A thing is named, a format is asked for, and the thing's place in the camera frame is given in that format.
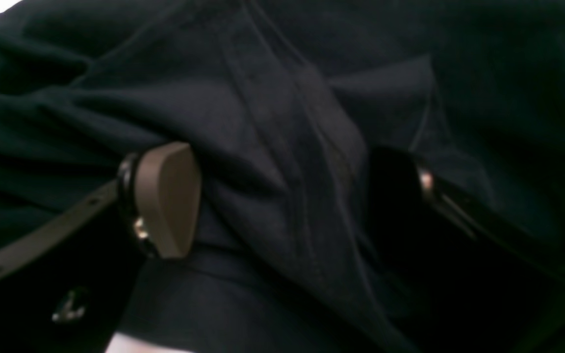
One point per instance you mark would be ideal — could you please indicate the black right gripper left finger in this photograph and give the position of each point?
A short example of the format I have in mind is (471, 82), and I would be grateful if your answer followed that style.
(64, 286)

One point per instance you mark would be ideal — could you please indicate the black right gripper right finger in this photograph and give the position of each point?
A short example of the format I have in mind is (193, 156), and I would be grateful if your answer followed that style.
(481, 284)

